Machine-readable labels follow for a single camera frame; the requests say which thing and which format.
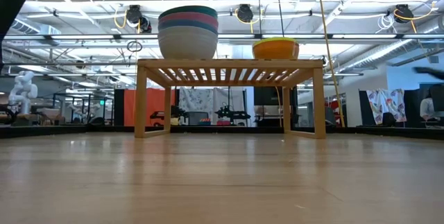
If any pink bowl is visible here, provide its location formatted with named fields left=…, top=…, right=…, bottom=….
left=158, top=11, right=219, bottom=29

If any blue bowl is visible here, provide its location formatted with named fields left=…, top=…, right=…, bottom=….
left=158, top=18, right=219, bottom=36

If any large white bowl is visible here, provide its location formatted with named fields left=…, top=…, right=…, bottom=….
left=157, top=25, right=219, bottom=60

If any yellow translucent bowl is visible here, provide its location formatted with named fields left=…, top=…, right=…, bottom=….
left=252, top=40, right=300, bottom=60

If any wooden slatted shelf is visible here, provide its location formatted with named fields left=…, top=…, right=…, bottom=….
left=134, top=58, right=327, bottom=140

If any person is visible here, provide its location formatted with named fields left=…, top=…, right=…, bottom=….
left=419, top=95, right=444, bottom=121

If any black partition panel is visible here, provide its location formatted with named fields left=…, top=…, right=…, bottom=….
left=404, top=85, right=444, bottom=128
left=359, top=90, right=376, bottom=127

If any floral patterned cloth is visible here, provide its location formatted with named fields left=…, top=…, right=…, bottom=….
left=366, top=88, right=407, bottom=125

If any black backpack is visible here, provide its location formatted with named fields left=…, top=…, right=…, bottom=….
left=381, top=112, right=397, bottom=128

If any red background panel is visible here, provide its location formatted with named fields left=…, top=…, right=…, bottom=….
left=325, top=99, right=343, bottom=128

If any white patterned cloth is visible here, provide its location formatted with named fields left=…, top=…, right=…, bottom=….
left=178, top=87, right=249, bottom=126

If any orange partition panel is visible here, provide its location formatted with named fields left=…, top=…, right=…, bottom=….
left=123, top=88, right=176, bottom=127

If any black monitor screen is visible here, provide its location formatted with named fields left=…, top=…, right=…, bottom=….
left=253, top=87, right=299, bottom=106

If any white robot figure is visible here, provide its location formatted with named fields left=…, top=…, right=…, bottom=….
left=8, top=70, right=38, bottom=116

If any black ceiling cable reel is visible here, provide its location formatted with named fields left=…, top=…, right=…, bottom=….
left=124, top=4, right=153, bottom=34
left=237, top=3, right=255, bottom=24
left=384, top=3, right=415, bottom=24

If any black hanging cable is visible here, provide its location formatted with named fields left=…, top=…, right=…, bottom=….
left=274, top=0, right=286, bottom=38

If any yellow hanging cable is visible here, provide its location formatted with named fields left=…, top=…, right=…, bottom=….
left=314, top=0, right=346, bottom=128

